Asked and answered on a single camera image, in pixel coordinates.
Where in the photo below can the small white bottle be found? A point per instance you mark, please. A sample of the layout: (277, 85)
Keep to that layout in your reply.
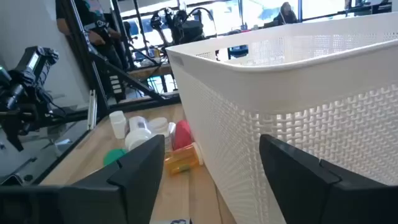
(159, 124)
(118, 126)

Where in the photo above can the black metal table frame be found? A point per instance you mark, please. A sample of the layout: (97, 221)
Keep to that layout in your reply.
(99, 93)

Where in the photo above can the wooden background table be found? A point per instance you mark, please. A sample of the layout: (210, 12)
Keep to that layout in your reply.
(149, 71)

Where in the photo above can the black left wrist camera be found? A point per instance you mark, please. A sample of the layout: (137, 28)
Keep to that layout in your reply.
(35, 62)

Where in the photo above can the person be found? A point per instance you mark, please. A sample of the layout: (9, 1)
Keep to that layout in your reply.
(286, 14)
(107, 49)

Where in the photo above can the green round lid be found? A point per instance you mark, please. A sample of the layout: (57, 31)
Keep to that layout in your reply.
(112, 155)

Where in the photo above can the black background robot arms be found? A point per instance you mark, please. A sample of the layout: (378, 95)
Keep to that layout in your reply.
(186, 31)

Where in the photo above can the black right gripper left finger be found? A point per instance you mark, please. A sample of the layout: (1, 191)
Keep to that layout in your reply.
(133, 186)

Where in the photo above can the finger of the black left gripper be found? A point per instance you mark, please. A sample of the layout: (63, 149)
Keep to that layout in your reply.
(14, 135)

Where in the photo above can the red tube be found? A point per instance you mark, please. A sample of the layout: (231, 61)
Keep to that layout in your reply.
(182, 135)

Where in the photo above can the silver metal bracket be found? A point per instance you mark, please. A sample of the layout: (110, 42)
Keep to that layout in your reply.
(92, 109)

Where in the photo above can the white wipes pack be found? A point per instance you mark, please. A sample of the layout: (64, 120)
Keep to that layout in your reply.
(178, 221)

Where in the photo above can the white pill bottle red label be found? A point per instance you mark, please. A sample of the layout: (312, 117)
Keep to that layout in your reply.
(136, 138)

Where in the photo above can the orange pill bottle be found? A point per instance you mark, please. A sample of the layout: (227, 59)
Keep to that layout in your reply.
(182, 160)

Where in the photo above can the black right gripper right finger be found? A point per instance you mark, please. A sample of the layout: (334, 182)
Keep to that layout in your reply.
(311, 193)

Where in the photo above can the white plastic woven basket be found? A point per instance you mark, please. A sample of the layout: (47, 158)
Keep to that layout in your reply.
(280, 93)

